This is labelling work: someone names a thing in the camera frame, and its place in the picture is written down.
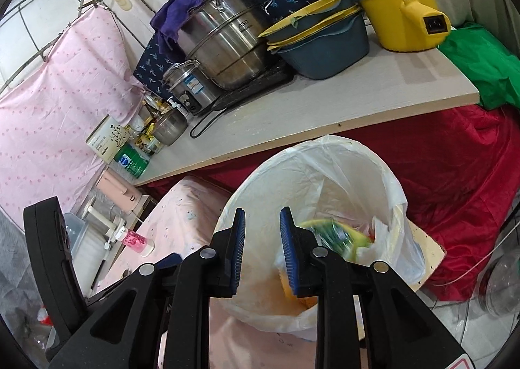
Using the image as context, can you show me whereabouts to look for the white bottle pink label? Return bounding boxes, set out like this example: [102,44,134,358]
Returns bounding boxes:
[113,228,155,258]

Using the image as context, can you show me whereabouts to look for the yellow green snack packet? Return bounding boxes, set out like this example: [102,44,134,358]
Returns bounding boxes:
[298,219,375,261]

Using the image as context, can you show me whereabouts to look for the white cable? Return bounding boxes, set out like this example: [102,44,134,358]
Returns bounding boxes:
[430,215,520,285]

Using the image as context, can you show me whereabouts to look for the green tin can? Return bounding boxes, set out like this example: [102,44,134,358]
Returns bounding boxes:
[113,144,150,179]

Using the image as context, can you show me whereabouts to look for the small steel lidded pot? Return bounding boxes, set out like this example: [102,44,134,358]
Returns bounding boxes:
[152,109,189,146]

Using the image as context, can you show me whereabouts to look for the white carton plant print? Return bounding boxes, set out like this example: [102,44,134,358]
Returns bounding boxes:
[85,116,129,163]

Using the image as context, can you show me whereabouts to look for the green plastic bag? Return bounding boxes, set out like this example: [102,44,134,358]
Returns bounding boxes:
[438,23,520,110]

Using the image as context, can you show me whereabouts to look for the pink dotted curtain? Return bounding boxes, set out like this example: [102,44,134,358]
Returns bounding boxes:
[0,7,148,224]

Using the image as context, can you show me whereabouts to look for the yellow electric pot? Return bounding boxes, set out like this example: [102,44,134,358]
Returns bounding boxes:
[348,0,452,52]

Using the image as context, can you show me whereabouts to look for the clear plastic container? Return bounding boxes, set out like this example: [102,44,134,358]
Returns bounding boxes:
[62,212,107,297]

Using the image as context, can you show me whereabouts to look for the black induction cooktop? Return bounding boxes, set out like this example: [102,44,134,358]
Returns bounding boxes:
[195,58,296,115]

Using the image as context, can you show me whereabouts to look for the large steel steamer pot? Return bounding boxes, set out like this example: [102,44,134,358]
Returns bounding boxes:
[176,0,271,90]

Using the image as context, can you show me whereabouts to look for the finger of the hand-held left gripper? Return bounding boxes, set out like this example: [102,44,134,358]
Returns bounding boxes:
[155,252,183,271]

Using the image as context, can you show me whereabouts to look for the white rack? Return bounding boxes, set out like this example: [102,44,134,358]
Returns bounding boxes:
[79,196,127,253]

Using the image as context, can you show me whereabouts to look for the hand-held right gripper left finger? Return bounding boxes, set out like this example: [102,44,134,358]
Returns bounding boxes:
[49,209,247,369]

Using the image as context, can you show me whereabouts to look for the blue basin yellow rim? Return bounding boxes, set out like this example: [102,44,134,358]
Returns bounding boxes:
[266,14,371,80]
[258,0,362,41]

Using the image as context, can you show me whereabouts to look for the white bin liner bag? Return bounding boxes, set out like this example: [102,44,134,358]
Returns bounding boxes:
[214,134,425,342]

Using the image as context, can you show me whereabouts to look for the black power cable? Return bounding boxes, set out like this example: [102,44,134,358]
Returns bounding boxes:
[188,106,229,139]

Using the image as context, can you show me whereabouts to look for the white trash bin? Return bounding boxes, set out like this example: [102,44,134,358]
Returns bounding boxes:
[212,135,408,338]

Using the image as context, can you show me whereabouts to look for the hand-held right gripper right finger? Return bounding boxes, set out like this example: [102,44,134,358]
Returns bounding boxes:
[279,207,469,369]

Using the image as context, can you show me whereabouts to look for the clear plastic bottle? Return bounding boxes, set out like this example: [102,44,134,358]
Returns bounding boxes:
[478,246,520,318]

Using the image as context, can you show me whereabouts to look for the pink printed bedsheet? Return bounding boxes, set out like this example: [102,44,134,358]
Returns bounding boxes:
[93,175,318,369]

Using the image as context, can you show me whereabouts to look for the pink electric kettle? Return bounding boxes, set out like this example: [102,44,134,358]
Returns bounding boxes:
[99,170,141,214]

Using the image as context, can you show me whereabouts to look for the wooden stool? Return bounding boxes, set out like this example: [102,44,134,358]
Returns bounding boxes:
[400,215,446,289]

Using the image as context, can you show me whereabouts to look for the steel rice cooker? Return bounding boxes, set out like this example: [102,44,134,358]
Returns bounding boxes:
[162,60,223,117]

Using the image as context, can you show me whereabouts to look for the purple cloth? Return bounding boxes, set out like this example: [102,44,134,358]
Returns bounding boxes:
[150,0,245,56]

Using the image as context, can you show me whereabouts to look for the red tablecloth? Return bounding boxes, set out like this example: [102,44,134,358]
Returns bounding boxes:
[143,103,520,301]

